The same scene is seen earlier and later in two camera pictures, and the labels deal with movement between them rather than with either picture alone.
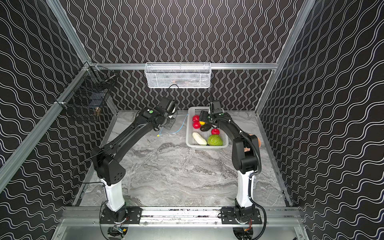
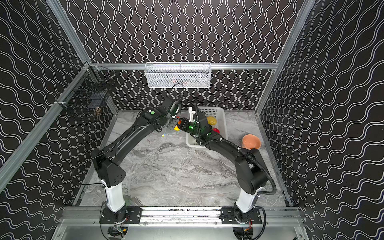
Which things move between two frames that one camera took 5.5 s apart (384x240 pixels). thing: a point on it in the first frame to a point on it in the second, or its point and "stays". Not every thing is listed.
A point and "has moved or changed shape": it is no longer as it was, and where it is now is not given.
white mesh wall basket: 178,75 stays
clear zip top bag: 174,132 has moved or changed shape
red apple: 215,131 stays
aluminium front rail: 90,216 stays
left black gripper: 167,118 stays
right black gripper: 208,119 to 185,125
